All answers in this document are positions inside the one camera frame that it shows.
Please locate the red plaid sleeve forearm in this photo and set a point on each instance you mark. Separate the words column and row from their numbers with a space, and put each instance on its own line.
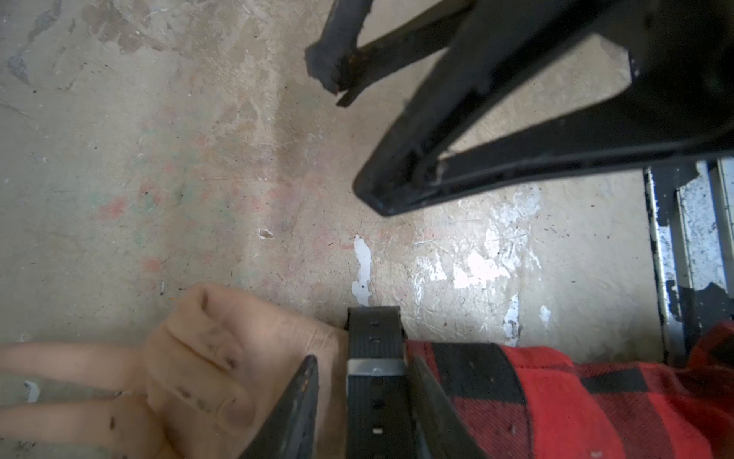
column 535, row 402

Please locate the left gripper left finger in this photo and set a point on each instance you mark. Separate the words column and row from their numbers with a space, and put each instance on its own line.
column 289, row 431

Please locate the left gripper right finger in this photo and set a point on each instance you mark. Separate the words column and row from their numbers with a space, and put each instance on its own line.
column 439, row 431

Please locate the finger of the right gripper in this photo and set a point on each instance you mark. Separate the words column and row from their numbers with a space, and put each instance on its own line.
column 344, row 68
column 539, row 90

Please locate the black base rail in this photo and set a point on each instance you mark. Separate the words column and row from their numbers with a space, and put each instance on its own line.
column 690, row 210

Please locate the black wrist watch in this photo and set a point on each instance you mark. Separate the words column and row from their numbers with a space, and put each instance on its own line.
column 379, row 416

